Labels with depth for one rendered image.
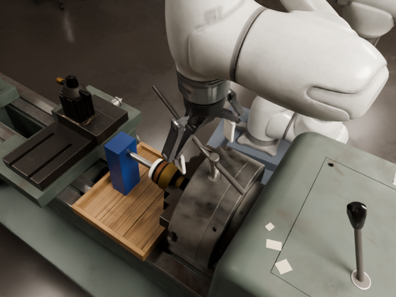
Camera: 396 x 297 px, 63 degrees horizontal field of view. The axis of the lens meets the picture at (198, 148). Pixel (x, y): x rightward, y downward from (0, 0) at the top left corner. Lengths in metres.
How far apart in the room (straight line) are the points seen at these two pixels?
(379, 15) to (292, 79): 0.56
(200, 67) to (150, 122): 2.22
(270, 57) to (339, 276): 0.46
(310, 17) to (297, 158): 0.47
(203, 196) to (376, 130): 2.53
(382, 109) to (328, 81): 3.03
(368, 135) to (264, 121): 1.82
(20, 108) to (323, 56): 1.38
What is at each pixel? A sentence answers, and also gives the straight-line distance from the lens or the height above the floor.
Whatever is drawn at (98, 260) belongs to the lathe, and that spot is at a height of 0.54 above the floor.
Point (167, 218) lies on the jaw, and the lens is 0.84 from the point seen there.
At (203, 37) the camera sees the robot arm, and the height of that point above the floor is 1.64.
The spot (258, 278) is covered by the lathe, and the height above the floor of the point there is 1.25.
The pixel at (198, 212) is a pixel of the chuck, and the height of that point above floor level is 1.19.
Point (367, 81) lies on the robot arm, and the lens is 0.39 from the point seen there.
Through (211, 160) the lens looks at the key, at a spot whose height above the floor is 1.32.
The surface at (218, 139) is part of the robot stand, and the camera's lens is 1.51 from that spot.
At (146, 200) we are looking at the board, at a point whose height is 0.88.
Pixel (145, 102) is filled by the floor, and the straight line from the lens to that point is 2.84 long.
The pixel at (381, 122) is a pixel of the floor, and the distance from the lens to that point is 3.26.
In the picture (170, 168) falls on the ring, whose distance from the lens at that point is 0.91.
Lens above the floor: 1.84
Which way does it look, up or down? 48 degrees down
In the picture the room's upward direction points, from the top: 6 degrees clockwise
